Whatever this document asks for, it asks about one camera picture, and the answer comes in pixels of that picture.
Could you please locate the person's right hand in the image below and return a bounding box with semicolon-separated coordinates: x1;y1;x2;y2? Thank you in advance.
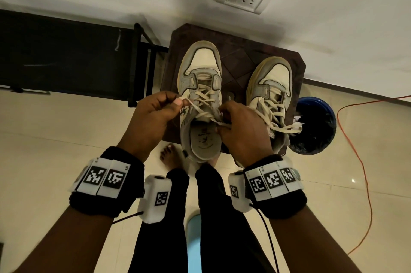
217;101;283;167

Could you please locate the black metal rack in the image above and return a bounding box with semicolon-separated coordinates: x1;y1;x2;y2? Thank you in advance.
0;9;169;108

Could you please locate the orange cable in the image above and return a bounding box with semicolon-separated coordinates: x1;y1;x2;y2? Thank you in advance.
336;95;411;256

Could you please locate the person's left leg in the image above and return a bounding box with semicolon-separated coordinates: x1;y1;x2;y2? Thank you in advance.
128;168;190;273

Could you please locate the blue bucket with black bag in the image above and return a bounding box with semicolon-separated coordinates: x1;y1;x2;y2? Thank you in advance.
287;96;337;156

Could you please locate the person's left forearm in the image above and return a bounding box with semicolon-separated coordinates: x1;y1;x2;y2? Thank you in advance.
13;204;113;273

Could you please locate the light blue object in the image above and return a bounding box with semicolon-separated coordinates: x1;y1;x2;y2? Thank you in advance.
186;214;202;273

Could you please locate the dark brown stool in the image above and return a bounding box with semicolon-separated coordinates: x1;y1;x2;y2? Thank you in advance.
159;23;307;155

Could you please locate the person's left foot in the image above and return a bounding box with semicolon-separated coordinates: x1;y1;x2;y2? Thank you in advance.
159;143;187;173

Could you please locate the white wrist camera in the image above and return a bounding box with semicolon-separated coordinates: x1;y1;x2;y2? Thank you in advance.
228;171;254;213
137;175;171;225

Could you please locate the cream shoelace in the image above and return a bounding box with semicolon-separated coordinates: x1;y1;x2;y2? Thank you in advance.
256;86;304;136
181;73;232;129

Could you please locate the person's right leg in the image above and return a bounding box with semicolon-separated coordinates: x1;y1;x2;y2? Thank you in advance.
195;163;277;273

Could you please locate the grey and cream sneaker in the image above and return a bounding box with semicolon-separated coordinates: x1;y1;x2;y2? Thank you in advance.
177;40;224;164
245;56;304;156

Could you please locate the black camera cable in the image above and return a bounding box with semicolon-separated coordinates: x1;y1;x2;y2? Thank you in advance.
111;211;144;226
250;203;281;273

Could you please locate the person's right forearm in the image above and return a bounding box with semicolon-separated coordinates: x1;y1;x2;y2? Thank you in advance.
267;205;364;273

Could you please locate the person's leg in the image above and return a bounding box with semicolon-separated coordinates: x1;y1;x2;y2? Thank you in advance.
195;163;277;273
128;168;190;273

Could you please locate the black wristband with marker tags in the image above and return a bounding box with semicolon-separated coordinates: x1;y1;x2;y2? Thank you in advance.
243;154;308;220
69;146;146;219

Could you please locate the person's left hand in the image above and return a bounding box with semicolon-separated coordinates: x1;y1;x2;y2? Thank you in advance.
117;91;191;163

